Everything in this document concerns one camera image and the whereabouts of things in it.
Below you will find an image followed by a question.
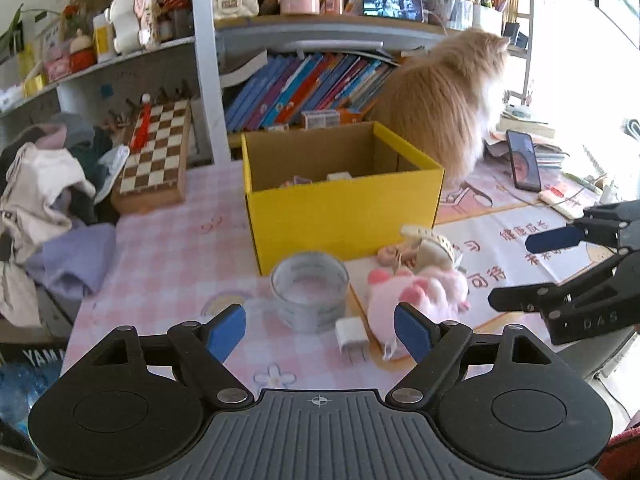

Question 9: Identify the red packaged item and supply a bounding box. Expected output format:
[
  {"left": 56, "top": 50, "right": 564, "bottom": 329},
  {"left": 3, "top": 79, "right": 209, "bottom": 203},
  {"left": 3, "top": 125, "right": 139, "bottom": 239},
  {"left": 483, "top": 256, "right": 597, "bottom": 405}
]
[{"left": 162, "top": 0, "right": 193, "bottom": 38}]

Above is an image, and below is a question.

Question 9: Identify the red bowl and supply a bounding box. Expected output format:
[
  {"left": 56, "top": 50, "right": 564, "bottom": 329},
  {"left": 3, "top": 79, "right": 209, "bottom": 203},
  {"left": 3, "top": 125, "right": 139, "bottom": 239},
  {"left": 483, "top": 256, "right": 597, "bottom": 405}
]
[{"left": 69, "top": 30, "right": 97, "bottom": 73}]

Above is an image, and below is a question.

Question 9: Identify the printed desk mat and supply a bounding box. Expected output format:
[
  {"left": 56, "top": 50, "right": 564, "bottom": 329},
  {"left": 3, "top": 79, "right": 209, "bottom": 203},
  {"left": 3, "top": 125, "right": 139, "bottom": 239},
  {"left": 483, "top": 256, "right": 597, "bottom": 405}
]
[{"left": 345, "top": 160, "right": 640, "bottom": 341}]

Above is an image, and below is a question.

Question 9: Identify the wooden chessboard box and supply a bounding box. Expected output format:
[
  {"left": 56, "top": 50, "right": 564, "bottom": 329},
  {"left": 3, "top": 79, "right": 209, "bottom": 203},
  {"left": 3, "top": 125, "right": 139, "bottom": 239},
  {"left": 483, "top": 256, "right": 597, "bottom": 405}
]
[{"left": 111, "top": 99, "right": 193, "bottom": 213}]

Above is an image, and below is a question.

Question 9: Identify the white pink plush figure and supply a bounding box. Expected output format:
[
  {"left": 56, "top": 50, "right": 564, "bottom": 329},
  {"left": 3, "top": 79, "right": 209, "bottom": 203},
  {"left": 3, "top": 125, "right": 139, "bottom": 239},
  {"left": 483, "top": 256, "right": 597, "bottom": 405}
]
[{"left": 109, "top": 0, "right": 162, "bottom": 55}]

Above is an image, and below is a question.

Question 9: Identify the black smartphone on stand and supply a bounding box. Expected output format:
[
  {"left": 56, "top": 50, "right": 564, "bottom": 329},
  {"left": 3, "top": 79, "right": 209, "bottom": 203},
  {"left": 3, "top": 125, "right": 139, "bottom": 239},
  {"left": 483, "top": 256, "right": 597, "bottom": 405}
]
[{"left": 506, "top": 130, "right": 542, "bottom": 192}]

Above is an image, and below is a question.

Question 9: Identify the orange white carton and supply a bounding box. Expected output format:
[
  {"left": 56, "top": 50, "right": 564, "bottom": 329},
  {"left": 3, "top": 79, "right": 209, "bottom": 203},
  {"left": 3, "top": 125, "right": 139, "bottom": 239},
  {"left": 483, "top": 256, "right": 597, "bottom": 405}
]
[{"left": 300, "top": 107, "right": 366, "bottom": 130}]

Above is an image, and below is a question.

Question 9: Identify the small yellow box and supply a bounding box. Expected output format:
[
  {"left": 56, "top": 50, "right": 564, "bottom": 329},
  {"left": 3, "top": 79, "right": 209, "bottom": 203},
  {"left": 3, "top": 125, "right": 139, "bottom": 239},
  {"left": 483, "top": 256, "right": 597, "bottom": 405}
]
[{"left": 20, "top": 42, "right": 48, "bottom": 98}]

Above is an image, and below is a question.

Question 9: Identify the clear tape roll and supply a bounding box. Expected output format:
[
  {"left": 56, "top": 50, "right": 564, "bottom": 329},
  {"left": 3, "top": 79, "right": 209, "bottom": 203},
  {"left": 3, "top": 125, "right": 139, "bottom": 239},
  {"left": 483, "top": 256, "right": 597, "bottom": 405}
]
[{"left": 270, "top": 254, "right": 350, "bottom": 333}]

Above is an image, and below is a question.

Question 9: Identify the black picture frame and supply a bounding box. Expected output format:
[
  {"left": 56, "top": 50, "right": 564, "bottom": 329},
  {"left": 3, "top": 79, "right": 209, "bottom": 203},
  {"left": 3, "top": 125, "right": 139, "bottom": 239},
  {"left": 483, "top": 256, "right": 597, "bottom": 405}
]
[{"left": 595, "top": 0, "right": 640, "bottom": 51}]

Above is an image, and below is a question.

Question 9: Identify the row of leaning blue books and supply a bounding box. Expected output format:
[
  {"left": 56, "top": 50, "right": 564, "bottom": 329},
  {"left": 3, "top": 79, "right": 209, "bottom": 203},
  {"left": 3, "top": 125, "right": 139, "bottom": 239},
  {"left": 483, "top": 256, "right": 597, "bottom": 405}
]
[{"left": 223, "top": 51, "right": 401, "bottom": 133}]

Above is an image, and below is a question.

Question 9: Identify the beige headband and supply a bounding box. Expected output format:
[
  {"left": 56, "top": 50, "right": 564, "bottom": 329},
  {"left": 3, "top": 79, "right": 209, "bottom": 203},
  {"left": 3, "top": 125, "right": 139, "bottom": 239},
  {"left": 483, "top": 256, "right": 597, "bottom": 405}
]
[{"left": 400, "top": 224, "right": 463, "bottom": 273}]

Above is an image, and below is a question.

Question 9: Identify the black box white lettering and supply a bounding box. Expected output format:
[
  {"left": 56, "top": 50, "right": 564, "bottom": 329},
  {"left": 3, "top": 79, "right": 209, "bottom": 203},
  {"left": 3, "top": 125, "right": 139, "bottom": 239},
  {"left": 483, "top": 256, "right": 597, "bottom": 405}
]
[{"left": 0, "top": 342, "right": 68, "bottom": 367}]

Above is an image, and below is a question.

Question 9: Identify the grey pink beanie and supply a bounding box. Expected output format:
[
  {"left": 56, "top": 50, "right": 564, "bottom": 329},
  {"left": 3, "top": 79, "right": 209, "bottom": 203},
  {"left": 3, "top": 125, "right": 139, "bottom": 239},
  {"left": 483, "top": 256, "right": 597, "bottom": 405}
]
[{"left": 0, "top": 112, "right": 96, "bottom": 161}]

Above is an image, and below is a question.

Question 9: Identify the white garment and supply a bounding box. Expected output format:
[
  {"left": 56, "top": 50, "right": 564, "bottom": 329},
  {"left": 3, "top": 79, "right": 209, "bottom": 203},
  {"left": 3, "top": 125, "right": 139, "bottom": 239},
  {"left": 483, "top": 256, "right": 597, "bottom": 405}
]
[{"left": 0, "top": 142, "right": 96, "bottom": 328}]

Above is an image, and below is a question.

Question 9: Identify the pink plush toy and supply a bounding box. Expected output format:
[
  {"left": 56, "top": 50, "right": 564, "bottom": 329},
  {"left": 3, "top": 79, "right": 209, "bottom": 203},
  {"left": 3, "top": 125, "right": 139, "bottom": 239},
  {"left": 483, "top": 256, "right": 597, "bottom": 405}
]
[{"left": 366, "top": 265, "right": 472, "bottom": 361}]

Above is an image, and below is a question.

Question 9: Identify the yellow cardboard box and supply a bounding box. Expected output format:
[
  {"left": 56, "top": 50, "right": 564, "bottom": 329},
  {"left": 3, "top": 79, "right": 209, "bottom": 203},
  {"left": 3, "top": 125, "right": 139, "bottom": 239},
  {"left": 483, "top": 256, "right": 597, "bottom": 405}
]
[{"left": 241, "top": 121, "right": 445, "bottom": 277}]

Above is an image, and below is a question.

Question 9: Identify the fluffy orange cat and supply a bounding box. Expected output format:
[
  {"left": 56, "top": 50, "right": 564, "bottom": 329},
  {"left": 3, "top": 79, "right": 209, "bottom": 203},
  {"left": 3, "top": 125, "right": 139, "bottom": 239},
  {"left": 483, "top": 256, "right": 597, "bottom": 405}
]
[{"left": 372, "top": 27, "right": 512, "bottom": 191}]

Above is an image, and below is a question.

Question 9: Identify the red ornament white pompom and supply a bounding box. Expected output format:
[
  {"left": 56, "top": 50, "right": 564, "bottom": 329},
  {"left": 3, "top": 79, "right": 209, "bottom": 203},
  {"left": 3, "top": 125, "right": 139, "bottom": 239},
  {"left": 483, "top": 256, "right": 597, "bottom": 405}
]
[{"left": 130, "top": 94, "right": 153, "bottom": 151}]

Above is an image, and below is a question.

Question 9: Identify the pink checked tablecloth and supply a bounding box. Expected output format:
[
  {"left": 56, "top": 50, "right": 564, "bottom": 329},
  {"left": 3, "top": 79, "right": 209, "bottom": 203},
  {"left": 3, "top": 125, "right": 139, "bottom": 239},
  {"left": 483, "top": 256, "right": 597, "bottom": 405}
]
[{"left": 65, "top": 160, "right": 451, "bottom": 396}]

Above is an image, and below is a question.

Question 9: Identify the white bookshelf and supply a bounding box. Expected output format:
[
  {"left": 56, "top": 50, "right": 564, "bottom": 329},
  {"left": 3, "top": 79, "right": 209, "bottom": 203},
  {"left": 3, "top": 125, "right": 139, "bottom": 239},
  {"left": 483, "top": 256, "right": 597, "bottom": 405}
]
[{"left": 0, "top": 0, "right": 536, "bottom": 166}]

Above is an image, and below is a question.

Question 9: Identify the white charger plug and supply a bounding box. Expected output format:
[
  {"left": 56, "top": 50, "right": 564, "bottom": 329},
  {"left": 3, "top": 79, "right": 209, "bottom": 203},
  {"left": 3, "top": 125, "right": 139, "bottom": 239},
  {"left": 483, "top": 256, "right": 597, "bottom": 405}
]
[{"left": 335, "top": 316, "right": 372, "bottom": 365}]

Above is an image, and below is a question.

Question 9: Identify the white storage box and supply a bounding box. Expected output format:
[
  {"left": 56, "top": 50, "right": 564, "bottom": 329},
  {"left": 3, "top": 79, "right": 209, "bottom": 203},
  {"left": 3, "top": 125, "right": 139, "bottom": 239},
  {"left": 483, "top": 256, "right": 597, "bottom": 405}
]
[{"left": 472, "top": 4, "right": 503, "bottom": 36}]

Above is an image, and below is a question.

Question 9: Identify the dark garment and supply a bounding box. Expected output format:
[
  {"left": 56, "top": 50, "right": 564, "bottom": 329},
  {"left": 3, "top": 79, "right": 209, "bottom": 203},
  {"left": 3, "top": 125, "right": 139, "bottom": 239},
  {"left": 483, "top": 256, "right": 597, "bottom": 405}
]
[{"left": 65, "top": 127, "right": 121, "bottom": 226}]

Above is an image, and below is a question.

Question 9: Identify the red knitted garment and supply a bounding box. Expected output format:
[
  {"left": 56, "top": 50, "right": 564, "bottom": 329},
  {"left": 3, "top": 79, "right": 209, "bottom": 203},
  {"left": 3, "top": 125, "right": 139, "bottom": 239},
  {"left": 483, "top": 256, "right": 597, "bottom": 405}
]
[{"left": 595, "top": 427, "right": 640, "bottom": 480}]

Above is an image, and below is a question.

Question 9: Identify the smartphone showing video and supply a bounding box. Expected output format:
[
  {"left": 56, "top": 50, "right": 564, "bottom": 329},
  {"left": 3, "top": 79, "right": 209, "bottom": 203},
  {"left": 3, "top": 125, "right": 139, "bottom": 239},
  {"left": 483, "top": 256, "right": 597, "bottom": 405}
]
[{"left": 361, "top": 0, "right": 426, "bottom": 23}]

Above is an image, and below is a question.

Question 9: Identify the purple garment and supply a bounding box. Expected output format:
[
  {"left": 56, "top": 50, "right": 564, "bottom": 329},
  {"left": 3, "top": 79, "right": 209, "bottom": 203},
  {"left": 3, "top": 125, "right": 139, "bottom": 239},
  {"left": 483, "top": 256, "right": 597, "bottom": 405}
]
[{"left": 25, "top": 222, "right": 118, "bottom": 301}]

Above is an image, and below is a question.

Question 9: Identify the clear pen holder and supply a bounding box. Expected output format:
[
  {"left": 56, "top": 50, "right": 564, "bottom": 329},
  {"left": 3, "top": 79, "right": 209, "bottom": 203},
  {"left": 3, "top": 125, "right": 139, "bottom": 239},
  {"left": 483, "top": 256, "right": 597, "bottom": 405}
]
[{"left": 425, "top": 0, "right": 473, "bottom": 31}]

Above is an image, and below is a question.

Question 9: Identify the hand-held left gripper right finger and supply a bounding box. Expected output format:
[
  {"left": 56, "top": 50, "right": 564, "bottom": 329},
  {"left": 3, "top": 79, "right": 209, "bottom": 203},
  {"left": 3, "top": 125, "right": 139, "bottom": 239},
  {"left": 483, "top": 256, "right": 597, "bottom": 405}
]
[{"left": 386, "top": 302, "right": 548, "bottom": 407}]

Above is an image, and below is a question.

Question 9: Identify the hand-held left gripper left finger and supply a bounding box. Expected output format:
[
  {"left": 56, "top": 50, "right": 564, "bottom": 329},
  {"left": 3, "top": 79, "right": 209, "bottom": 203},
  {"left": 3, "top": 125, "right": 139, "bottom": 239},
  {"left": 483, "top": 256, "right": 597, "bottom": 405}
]
[{"left": 92, "top": 304, "right": 254, "bottom": 407}]

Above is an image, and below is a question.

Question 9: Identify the white booklet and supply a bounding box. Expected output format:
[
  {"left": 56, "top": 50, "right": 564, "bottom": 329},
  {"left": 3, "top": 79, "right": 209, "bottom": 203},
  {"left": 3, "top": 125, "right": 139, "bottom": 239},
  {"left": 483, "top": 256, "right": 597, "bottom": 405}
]
[{"left": 220, "top": 50, "right": 268, "bottom": 88}]

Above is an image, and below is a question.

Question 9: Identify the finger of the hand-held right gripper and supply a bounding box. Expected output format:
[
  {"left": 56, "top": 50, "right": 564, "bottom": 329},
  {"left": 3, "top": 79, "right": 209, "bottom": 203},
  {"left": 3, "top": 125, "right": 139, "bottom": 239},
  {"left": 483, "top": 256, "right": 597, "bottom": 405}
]
[
  {"left": 487, "top": 249, "right": 640, "bottom": 314},
  {"left": 525, "top": 200, "right": 640, "bottom": 254}
]

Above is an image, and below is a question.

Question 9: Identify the white light cloth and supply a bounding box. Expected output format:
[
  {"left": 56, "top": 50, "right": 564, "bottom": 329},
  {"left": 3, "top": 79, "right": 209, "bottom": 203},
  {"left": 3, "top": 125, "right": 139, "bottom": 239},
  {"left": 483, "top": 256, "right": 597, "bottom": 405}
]
[{"left": 95, "top": 145, "right": 131, "bottom": 203}]

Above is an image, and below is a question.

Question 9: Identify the pink tin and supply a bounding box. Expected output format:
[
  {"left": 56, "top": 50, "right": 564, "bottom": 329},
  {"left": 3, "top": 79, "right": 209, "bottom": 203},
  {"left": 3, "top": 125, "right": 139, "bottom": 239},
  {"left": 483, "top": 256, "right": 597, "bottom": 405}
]
[{"left": 45, "top": 52, "right": 72, "bottom": 82}]

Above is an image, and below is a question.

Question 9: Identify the blue plastic bag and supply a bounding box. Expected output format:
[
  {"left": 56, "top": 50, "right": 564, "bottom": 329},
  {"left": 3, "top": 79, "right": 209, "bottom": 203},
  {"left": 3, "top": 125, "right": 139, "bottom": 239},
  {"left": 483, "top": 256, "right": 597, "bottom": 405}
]
[{"left": 0, "top": 360, "right": 61, "bottom": 433}]

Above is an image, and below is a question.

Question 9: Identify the yellow white bottle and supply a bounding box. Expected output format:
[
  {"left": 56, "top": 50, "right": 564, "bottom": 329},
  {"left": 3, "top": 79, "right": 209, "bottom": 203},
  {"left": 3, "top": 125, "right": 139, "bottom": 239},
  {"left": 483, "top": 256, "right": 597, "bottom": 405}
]
[{"left": 92, "top": 12, "right": 116, "bottom": 58}]

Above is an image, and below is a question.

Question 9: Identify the stack of books and papers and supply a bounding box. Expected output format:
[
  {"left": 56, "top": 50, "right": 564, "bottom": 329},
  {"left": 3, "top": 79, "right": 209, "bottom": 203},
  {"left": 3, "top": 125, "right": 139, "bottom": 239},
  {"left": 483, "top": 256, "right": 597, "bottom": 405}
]
[{"left": 492, "top": 105, "right": 568, "bottom": 168}]

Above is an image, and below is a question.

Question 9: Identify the row of chess pieces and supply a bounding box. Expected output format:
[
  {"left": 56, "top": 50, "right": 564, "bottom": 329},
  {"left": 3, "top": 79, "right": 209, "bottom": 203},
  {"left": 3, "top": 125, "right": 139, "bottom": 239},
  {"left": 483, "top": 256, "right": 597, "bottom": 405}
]
[{"left": 102, "top": 80, "right": 193, "bottom": 133}]

